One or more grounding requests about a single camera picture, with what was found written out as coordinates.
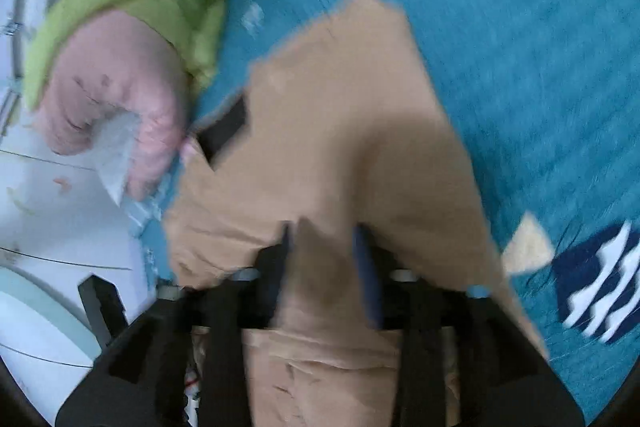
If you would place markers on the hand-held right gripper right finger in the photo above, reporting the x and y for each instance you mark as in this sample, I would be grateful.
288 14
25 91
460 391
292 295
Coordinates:
367 279

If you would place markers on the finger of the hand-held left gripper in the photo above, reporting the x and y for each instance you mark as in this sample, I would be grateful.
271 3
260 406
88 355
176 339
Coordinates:
222 132

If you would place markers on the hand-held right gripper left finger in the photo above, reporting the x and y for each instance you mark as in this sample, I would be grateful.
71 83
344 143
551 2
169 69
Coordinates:
280 267

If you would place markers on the tan garment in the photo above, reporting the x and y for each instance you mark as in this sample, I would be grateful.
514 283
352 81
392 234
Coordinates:
350 132

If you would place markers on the person's left hand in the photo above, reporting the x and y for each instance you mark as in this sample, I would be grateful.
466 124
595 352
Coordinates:
115 62

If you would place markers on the pale green round basin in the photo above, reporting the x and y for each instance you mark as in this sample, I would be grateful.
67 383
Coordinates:
45 307

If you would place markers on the teal printed blanket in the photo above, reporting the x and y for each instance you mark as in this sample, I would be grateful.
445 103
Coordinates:
500 32

